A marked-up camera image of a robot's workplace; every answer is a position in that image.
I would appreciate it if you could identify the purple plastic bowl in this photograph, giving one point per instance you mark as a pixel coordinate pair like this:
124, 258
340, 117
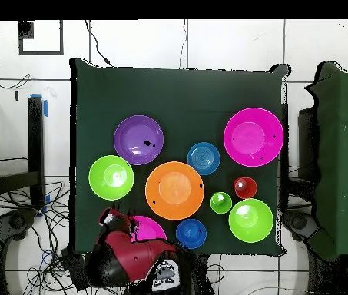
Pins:
130, 147

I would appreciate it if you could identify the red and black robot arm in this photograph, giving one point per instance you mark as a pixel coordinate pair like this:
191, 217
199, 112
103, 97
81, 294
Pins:
130, 249

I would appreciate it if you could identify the dark green tablecloth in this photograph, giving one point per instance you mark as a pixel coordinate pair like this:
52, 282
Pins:
176, 98

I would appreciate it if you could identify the orange plastic bowl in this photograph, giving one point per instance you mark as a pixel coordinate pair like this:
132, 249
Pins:
173, 187

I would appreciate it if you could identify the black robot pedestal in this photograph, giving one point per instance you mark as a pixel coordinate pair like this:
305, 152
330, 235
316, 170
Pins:
201, 276

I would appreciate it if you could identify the black stand with blue tape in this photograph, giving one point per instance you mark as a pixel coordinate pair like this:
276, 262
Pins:
36, 138

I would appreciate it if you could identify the translucent blue bowl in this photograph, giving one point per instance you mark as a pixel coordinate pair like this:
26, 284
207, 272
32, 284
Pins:
203, 158

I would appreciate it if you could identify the dark blue bowl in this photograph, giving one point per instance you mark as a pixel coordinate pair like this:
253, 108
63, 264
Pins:
190, 233

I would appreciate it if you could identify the black pedestal foot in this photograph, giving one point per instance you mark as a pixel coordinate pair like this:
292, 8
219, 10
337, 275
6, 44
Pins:
17, 221
296, 222

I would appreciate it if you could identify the orange-red plastic cup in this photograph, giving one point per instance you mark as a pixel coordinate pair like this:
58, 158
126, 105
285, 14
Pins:
249, 190

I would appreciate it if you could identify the green plastic cup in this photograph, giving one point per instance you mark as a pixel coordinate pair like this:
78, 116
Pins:
222, 206

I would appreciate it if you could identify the green plastic bowl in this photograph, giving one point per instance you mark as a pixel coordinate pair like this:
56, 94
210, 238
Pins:
253, 227
100, 184

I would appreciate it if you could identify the black square floor frame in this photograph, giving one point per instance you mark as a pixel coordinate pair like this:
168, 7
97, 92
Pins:
26, 30

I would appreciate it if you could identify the pink plastic bowl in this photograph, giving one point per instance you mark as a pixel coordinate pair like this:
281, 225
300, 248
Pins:
247, 138
149, 229

